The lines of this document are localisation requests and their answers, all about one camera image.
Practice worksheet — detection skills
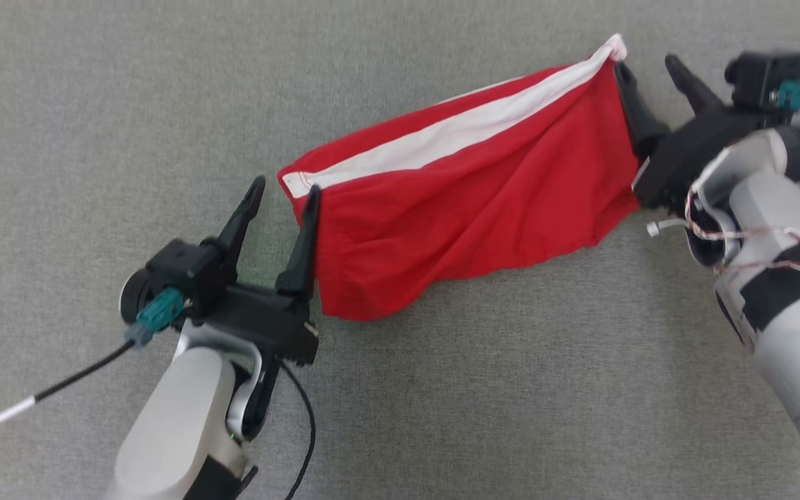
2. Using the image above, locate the red white twisted wire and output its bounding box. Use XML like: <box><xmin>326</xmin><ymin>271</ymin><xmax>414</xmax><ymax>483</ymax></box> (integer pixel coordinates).
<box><xmin>647</xmin><ymin>149</ymin><xmax>800</xmax><ymax>275</ymax></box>

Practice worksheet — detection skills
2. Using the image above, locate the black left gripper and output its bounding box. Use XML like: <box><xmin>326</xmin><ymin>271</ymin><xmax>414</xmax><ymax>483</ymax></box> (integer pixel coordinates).
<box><xmin>188</xmin><ymin>176</ymin><xmax>322</xmax><ymax>367</ymax></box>

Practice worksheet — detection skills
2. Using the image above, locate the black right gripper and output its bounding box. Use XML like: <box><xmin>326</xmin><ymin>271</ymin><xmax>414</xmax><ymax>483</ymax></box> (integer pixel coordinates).
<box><xmin>612</xmin><ymin>54</ymin><xmax>779</xmax><ymax>213</ymax></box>

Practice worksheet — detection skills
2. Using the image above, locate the red shorts white stripe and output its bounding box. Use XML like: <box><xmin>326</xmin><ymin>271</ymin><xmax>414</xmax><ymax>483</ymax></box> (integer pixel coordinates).
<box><xmin>277</xmin><ymin>33</ymin><xmax>644</xmax><ymax>322</ymax></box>

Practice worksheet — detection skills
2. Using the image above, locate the black cable white tag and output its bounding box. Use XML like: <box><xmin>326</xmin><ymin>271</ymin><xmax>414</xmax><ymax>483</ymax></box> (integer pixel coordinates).
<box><xmin>0</xmin><ymin>340</ymin><xmax>137</xmax><ymax>457</ymax></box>

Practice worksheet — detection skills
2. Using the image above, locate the thin black looped cable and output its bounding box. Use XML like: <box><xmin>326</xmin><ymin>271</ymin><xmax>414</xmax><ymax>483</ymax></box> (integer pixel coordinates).
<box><xmin>278</xmin><ymin>360</ymin><xmax>317</xmax><ymax>500</ymax></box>

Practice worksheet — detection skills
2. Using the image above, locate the teal left camera connector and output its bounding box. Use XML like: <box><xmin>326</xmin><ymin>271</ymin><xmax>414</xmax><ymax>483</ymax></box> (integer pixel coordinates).
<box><xmin>126</xmin><ymin>288</ymin><xmax>185</xmax><ymax>348</ymax></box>

